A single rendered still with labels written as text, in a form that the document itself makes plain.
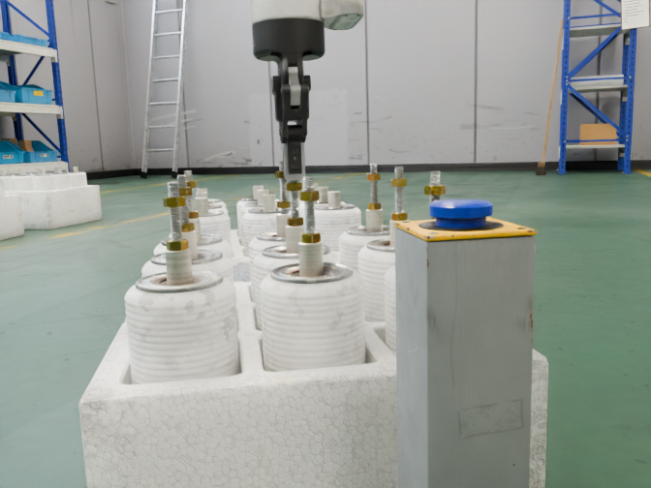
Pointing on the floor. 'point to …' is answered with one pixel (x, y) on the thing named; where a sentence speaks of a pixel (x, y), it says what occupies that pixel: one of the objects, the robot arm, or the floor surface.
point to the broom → (550, 107)
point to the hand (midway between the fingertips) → (294, 162)
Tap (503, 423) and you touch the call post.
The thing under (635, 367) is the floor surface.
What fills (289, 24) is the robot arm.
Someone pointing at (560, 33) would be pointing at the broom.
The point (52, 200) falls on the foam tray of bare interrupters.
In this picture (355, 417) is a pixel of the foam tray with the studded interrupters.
